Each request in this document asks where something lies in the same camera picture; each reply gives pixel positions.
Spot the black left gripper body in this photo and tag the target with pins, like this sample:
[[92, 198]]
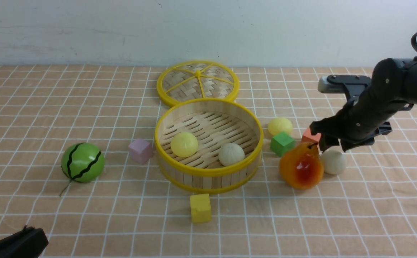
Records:
[[30, 242]]

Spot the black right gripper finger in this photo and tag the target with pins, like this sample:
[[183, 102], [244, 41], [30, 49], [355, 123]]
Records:
[[383, 129], [327, 131]]

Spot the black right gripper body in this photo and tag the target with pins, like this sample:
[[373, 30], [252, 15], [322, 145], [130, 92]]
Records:
[[374, 106]]

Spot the white bun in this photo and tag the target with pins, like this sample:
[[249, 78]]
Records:
[[230, 153], [334, 162]]

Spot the yellow bun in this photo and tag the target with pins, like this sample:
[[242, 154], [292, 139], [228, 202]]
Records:
[[184, 144], [279, 125]]

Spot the white bun front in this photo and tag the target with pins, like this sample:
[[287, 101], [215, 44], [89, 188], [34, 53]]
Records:
[[230, 153]]

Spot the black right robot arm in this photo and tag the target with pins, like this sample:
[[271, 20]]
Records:
[[399, 75]]

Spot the bamboo steamer tray yellow rim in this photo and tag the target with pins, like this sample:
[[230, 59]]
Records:
[[213, 122]]

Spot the woven bamboo steamer lid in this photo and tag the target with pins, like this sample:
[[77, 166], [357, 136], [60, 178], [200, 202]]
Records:
[[197, 79]]

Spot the orange wooden cube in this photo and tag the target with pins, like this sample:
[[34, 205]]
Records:
[[308, 137]]

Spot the orange toy pear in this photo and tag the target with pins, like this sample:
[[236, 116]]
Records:
[[301, 167]]

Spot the green wooden cube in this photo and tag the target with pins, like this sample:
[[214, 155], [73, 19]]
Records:
[[282, 143]]

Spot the green toy watermelon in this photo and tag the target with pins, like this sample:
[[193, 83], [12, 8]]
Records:
[[82, 163]]

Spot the checkered orange tablecloth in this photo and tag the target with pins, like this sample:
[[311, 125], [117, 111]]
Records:
[[132, 211]]

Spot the pink wooden cube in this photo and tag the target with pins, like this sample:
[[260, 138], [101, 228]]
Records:
[[140, 150]]

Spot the yellow wooden cube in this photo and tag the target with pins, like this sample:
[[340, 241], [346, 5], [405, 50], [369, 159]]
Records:
[[200, 208]]

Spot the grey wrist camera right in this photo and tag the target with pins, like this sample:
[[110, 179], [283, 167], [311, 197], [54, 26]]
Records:
[[350, 85]]

